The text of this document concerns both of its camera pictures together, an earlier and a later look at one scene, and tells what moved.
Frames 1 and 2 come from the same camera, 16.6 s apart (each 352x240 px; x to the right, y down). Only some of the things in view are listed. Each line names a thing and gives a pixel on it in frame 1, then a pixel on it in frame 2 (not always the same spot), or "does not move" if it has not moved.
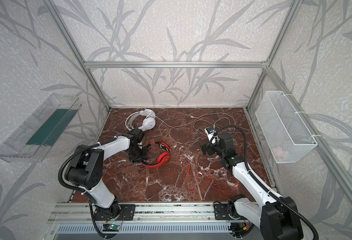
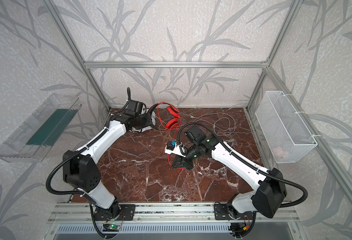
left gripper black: (138, 154) -> (146, 120)
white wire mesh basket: (285, 134) does not move
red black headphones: (163, 158) -> (173, 113)
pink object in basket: (279, 152) does not move
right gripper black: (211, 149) -> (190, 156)
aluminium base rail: (146, 213) does not move
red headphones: (238, 180) -> (177, 169)
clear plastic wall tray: (30, 142) does not move
